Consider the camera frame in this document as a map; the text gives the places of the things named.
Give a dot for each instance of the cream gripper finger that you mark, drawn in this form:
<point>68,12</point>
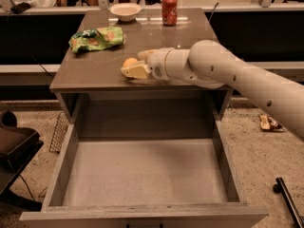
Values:
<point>138,70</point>
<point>144,55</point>

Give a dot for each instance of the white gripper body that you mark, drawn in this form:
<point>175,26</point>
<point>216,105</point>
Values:
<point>157,64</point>

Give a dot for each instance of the orange fruit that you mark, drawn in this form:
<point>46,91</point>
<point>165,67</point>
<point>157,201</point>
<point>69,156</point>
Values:
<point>130,61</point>

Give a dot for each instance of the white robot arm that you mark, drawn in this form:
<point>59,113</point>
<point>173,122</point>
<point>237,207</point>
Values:
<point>209,64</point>

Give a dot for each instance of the open grey top drawer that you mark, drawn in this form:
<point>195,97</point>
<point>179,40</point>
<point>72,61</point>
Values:
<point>145,184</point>

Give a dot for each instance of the white bowl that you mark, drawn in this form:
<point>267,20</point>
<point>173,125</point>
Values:
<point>125,12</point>

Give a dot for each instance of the green chip bag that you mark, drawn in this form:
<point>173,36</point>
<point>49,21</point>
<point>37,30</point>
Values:
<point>96,39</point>

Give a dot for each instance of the grey cabinet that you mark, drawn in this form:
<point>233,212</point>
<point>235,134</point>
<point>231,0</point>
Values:
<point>102,104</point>

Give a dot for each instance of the red soda can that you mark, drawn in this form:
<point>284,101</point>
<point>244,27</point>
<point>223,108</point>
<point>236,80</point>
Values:
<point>169,12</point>

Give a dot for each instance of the brown snack wrapper on floor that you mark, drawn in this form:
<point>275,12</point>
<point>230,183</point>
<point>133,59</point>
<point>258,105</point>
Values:
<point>267,123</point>

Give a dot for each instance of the black bar on floor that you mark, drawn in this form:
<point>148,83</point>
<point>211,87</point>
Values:
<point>281,188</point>

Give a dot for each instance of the wire mesh basket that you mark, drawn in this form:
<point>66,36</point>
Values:
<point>59,134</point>

